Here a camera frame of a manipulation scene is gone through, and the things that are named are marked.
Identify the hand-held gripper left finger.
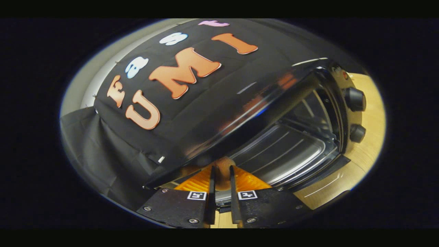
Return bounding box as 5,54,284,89
137,166,217,229

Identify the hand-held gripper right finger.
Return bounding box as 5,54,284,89
229,165,313,229

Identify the brown glazed donut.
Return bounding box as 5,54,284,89
214,157,237,192

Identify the black toaster oven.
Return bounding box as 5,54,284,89
142,58,367,207

